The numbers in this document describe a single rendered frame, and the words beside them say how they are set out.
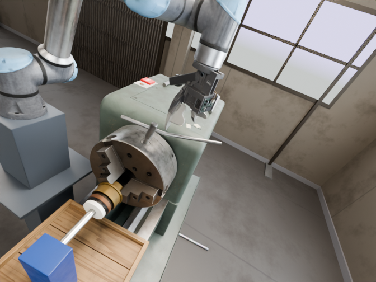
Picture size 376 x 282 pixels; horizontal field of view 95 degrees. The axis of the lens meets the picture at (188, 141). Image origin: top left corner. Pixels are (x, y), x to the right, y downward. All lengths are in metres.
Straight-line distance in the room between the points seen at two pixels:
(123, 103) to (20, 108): 0.38
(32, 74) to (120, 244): 0.70
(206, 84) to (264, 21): 2.48
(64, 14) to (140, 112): 0.39
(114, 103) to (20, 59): 0.32
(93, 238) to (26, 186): 0.49
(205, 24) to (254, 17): 2.48
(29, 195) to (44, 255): 0.59
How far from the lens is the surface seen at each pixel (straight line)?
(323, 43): 2.94
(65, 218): 0.85
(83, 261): 0.77
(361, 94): 3.16
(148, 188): 0.64
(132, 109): 0.76
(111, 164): 0.62
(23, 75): 0.88
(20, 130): 0.91
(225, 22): 0.46
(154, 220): 0.86
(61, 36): 0.85
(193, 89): 0.48
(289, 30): 2.90
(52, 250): 0.55
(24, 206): 1.08
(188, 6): 0.46
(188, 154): 0.70
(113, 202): 0.61
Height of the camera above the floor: 1.61
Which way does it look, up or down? 34 degrees down
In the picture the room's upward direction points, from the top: 21 degrees clockwise
